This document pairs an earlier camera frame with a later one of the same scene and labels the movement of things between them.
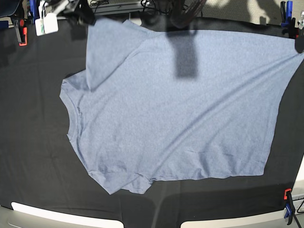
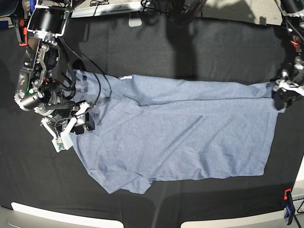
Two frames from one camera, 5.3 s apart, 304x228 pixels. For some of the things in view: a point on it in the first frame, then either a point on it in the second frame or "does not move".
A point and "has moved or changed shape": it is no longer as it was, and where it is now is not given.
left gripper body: (61, 7) → (75, 119)
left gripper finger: (84, 13) → (90, 123)
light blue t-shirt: (154, 104) has moved or changed shape
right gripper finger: (299, 43) → (282, 98)
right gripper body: (295, 33) → (285, 83)
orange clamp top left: (23, 32) does not move
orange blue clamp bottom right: (289, 205) does not move
